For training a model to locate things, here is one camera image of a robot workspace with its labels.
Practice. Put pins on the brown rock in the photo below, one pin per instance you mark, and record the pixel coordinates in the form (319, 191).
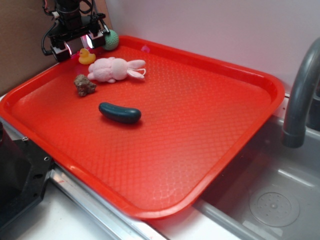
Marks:
(84, 86)

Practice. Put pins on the pink plush bunny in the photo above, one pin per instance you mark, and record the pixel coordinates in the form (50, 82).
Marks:
(110, 70)

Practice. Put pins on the yellow rubber duck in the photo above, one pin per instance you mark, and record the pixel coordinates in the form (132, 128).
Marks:
(85, 57)

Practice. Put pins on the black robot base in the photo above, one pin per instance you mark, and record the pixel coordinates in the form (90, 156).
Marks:
(24, 171)

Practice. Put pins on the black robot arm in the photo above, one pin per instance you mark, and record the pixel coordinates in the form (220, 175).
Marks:
(67, 9)

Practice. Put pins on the grey sink basin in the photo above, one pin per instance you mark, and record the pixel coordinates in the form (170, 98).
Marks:
(268, 191)

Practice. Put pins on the grey faucet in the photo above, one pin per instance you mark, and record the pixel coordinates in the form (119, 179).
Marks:
(303, 109)

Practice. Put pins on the red plastic tray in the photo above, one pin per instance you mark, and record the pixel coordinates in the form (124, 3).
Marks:
(197, 114)

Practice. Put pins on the dark green toy cucumber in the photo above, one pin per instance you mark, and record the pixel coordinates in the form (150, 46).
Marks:
(120, 114)

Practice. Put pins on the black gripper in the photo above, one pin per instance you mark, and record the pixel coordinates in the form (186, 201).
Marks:
(70, 29)

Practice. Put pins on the green crocheted ball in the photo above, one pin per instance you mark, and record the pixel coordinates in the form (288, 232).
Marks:
(111, 40)

